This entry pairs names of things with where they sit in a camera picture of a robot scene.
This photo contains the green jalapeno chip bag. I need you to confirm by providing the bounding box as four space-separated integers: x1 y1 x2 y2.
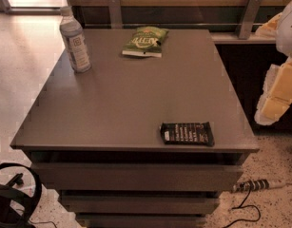
122 26 168 58

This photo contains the metal shelf bracket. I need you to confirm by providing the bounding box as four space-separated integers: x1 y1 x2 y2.
235 0 262 40
107 0 123 29

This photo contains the clear plastic water bottle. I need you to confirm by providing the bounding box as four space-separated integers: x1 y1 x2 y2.
59 7 91 73

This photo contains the left metal shelf bracket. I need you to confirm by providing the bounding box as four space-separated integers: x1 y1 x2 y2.
107 0 123 29

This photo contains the black power cable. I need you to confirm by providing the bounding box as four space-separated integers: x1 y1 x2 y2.
221 184 263 228

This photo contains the right metal shelf bracket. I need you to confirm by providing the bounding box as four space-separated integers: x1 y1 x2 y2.
235 0 262 40

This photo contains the white power strip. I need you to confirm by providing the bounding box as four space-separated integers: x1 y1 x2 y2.
232 179 286 193

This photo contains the grey drawer cabinet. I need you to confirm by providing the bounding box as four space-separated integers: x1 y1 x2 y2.
12 29 257 228

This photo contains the black chair base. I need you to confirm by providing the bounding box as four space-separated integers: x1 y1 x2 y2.
0 162 42 228

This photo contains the dark chocolate rxbar wrapper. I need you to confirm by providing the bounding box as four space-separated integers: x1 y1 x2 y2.
160 122 215 146

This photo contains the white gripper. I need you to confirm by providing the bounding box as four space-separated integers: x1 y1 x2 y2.
254 0 292 125

